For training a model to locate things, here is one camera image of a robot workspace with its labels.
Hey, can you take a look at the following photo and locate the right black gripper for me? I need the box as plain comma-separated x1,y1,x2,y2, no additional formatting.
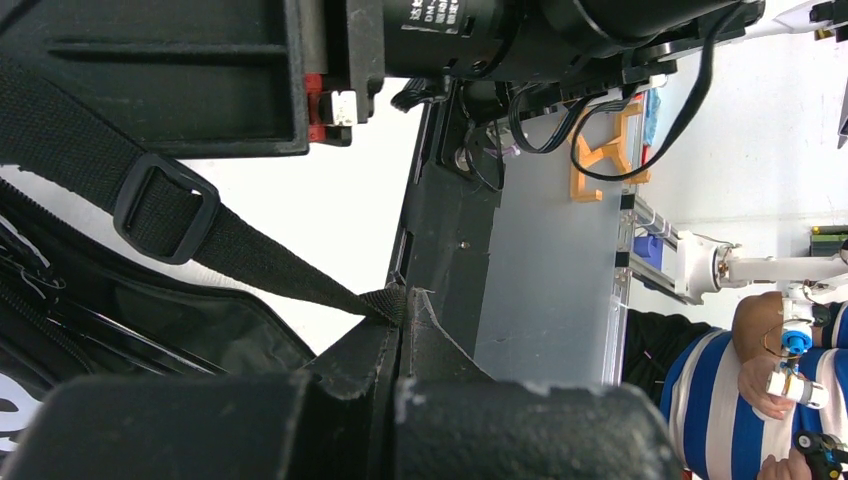
1,0,386,159

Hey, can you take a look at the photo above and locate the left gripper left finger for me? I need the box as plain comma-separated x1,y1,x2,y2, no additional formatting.
301,284,406,401

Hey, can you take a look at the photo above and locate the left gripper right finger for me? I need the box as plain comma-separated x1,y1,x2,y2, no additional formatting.
409,288,494,391

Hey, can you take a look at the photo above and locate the black Crossway racket bag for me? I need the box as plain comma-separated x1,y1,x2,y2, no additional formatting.
0,52,409,458

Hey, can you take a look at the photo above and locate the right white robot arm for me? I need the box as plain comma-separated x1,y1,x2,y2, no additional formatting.
1,1,732,159

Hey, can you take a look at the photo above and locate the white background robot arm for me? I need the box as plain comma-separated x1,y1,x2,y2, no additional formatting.
471,230,847,408

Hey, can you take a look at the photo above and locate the person in striped shirt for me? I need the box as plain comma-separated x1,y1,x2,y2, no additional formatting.
622,292,847,479

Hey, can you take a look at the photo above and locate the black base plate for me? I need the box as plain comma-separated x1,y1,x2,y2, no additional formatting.
389,85,506,354

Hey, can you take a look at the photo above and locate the orange plastic frame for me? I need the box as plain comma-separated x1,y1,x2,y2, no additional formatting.
570,94,644,203

